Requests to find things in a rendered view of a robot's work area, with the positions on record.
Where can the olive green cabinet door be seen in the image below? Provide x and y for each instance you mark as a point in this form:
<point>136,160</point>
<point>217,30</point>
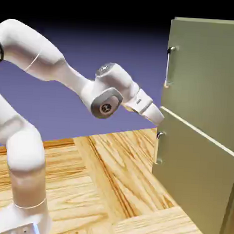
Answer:
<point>191,178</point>
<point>205,75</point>

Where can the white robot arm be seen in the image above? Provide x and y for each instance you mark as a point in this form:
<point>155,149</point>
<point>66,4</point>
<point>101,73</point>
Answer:
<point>44,63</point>

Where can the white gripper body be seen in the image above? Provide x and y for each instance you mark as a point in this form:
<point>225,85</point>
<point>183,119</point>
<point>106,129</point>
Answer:
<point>154,112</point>

